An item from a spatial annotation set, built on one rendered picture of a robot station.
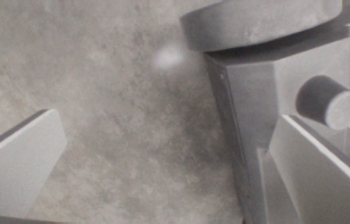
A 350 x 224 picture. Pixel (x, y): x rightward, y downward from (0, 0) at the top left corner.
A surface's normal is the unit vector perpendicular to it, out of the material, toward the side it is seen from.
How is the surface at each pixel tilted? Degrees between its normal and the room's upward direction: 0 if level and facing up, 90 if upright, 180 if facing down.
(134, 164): 0
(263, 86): 45
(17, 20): 0
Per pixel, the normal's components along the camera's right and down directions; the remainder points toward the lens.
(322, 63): 0.08, 0.40
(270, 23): -0.22, 0.51
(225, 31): -0.58, 0.54
